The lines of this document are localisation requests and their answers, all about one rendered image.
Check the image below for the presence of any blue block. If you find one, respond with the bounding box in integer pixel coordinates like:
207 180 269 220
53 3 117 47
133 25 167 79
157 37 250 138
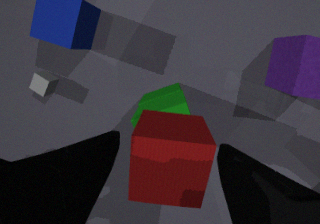
29 0 101 49

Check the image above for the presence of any red block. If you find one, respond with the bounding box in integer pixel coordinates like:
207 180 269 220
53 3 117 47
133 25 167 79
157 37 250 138
128 109 217 208

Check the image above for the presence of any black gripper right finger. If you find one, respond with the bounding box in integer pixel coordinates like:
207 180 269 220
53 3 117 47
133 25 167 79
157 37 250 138
217 143 320 224

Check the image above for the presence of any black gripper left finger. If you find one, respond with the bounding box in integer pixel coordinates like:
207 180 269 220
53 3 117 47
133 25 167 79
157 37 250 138
0 131 120 224

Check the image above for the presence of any purple block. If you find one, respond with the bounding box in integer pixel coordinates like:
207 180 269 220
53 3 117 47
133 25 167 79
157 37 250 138
264 35 320 100

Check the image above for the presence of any small grey cube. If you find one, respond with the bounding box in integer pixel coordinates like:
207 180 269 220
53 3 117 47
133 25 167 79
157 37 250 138
29 71 59 97

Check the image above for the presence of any green block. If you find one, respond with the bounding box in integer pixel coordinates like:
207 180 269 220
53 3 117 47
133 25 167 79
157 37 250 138
139 83 181 105
131 89 191 129

